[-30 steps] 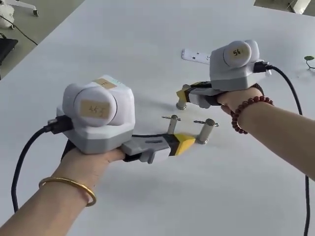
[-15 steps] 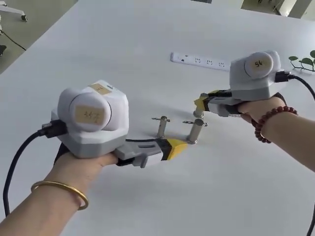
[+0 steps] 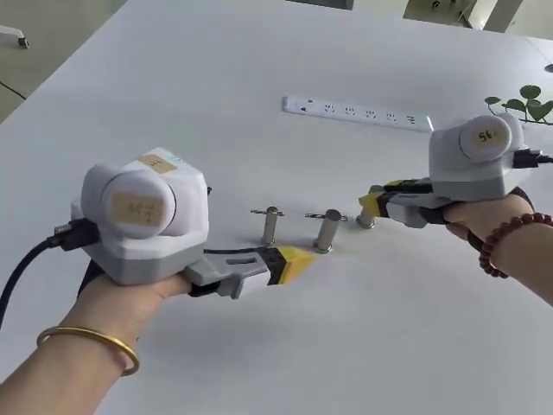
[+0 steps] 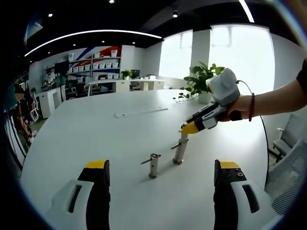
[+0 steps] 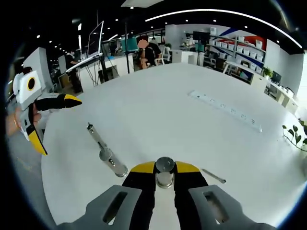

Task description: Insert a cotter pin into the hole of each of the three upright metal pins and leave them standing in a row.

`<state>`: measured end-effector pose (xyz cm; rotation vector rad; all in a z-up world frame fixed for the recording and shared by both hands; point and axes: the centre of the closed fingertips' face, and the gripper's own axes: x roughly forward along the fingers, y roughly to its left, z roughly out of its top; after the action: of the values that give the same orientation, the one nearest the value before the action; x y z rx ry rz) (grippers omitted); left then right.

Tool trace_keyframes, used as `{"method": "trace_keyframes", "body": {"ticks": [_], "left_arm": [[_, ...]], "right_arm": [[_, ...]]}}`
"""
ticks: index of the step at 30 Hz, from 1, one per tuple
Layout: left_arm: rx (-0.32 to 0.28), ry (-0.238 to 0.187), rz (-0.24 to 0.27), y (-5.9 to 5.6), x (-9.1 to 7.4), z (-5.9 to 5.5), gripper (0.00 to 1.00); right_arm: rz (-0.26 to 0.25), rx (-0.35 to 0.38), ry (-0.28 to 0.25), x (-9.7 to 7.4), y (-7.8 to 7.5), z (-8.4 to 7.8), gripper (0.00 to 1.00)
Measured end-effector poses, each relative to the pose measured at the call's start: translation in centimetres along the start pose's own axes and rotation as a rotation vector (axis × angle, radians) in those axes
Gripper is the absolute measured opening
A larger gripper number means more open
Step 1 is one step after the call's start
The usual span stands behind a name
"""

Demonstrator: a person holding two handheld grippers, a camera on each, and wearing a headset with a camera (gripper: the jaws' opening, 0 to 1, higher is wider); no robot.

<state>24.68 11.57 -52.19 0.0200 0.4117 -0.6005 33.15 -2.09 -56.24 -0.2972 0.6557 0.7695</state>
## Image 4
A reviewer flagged short metal pin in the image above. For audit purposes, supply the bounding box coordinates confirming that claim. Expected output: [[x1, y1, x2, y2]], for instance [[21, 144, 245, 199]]
[[148, 153, 162, 180]]

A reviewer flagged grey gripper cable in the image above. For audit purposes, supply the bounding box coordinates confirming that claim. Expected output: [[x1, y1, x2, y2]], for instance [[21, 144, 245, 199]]
[[236, 80, 271, 173]]

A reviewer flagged white office chair with armrest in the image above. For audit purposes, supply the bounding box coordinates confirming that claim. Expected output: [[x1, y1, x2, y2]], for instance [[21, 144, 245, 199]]
[[272, 114, 302, 164]]

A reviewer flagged white office desk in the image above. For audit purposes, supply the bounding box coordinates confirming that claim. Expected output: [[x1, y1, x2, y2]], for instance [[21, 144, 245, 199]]
[[87, 78, 165, 96]]

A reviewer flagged long curved ceiling light strip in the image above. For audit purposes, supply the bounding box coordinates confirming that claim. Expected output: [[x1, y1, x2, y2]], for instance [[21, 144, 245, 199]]
[[24, 29, 163, 57]]

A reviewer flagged grey mesh office chair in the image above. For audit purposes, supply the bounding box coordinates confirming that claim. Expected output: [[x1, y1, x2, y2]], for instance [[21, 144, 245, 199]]
[[263, 138, 307, 216]]

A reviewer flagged green plant in white pot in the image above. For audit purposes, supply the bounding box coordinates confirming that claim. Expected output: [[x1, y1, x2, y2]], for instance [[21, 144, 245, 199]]
[[177, 61, 226, 104]]

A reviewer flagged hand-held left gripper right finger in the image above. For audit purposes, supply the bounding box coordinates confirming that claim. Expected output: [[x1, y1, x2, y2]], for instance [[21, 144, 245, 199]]
[[213, 158, 285, 230]]

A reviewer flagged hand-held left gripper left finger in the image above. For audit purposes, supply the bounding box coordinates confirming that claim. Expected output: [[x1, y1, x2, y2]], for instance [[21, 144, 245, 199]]
[[45, 159, 111, 230]]

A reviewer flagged tall metal pin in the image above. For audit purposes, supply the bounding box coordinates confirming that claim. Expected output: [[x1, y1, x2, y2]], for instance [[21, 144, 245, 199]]
[[172, 133, 190, 166]]

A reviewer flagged dark red bead bracelet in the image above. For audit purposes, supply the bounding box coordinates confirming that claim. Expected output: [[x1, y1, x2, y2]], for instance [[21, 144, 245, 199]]
[[248, 92, 256, 122]]

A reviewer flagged white shelf with storage boxes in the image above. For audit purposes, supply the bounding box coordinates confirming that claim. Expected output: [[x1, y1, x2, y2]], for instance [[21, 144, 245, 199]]
[[66, 50, 122, 84]]

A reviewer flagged black monitor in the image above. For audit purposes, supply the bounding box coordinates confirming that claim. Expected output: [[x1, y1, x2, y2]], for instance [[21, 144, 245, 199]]
[[54, 60, 71, 74]]

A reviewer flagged white low cabinet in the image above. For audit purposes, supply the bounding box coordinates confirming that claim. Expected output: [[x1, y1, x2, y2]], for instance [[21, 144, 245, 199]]
[[38, 86, 67, 120]]

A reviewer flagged small green potted plant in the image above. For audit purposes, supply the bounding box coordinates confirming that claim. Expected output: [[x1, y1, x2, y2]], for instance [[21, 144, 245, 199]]
[[120, 69, 133, 81]]

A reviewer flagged long white flat strip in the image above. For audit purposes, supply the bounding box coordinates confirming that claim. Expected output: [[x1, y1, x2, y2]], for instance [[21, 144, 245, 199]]
[[113, 107, 169, 118]]

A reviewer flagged white mesh office chair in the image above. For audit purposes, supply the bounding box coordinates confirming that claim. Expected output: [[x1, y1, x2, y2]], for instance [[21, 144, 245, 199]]
[[28, 92, 41, 123]]

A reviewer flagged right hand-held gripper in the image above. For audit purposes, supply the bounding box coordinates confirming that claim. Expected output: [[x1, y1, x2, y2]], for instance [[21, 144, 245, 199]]
[[179, 68, 241, 135]]

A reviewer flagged person's right forearm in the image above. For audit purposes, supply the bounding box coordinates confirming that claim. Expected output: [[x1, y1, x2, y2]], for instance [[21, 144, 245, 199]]
[[249, 57, 307, 122]]

